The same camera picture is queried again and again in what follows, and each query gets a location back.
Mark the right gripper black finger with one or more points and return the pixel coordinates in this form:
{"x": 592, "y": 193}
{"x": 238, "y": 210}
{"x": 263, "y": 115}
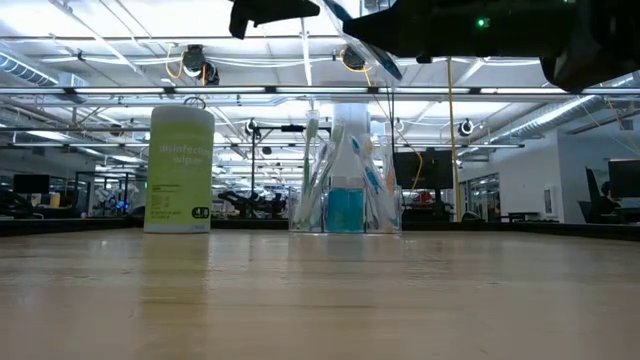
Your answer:
{"x": 380, "y": 31}

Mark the purple toothbrush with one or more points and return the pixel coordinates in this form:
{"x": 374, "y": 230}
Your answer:
{"x": 386, "y": 62}

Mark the clear acrylic organizer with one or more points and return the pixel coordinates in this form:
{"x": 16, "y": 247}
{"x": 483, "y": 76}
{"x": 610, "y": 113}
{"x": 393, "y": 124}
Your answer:
{"x": 322, "y": 229}

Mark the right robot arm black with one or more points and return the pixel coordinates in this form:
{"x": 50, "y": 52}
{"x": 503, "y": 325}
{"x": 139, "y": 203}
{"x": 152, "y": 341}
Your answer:
{"x": 590, "y": 40}

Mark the black background robot arm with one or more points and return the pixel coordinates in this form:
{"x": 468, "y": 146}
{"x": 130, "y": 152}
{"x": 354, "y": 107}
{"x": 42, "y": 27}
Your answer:
{"x": 245, "y": 202}

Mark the white pillar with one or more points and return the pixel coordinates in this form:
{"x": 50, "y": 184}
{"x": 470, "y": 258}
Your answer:
{"x": 352, "y": 120}

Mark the black monitor on stand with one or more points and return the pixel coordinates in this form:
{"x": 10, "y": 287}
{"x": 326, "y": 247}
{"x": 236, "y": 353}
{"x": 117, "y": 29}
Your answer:
{"x": 419, "y": 170}

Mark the white round cup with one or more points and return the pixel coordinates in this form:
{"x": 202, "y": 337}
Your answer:
{"x": 180, "y": 170}

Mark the black office chair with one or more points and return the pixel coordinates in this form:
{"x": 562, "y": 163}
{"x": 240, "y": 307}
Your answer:
{"x": 585, "y": 200}

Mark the person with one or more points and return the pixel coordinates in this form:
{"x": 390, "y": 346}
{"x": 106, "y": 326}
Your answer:
{"x": 607, "y": 197}

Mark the silver ventilation duct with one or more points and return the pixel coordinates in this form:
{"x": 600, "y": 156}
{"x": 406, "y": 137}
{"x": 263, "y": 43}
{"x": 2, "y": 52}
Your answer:
{"x": 550, "y": 115}

